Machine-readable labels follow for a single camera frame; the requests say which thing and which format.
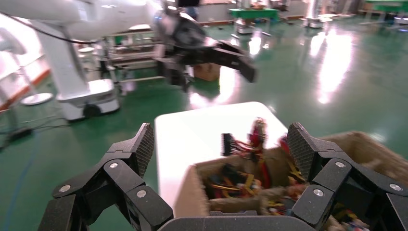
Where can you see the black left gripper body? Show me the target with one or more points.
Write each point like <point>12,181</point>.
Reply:
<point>188,38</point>

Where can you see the small brown cardboard box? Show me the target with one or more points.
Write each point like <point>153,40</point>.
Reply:
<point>207,72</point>

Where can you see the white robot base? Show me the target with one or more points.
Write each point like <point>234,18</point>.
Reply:
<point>314,20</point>

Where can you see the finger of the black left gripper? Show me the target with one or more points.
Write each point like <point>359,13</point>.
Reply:
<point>236,59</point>
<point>173,75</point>

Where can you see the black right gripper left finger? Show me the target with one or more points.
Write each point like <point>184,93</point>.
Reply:
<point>121,178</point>

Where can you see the divided cardboard box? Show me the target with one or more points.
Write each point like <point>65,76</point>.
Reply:
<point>188,197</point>

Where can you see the white standing fan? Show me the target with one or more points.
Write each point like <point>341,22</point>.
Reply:
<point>32,95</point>

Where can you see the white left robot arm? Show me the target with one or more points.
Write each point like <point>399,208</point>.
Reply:
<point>102,17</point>

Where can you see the green covered table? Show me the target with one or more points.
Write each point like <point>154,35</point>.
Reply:
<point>389,4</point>
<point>253,13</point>

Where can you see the metal frame cart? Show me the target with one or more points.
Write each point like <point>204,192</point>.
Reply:
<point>134,57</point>

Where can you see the black power adapter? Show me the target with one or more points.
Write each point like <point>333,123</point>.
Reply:
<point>19,134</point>

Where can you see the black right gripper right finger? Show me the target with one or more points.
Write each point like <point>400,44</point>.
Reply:
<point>331,178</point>

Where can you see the white robot torso and base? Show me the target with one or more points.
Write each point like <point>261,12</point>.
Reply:
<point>70,70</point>

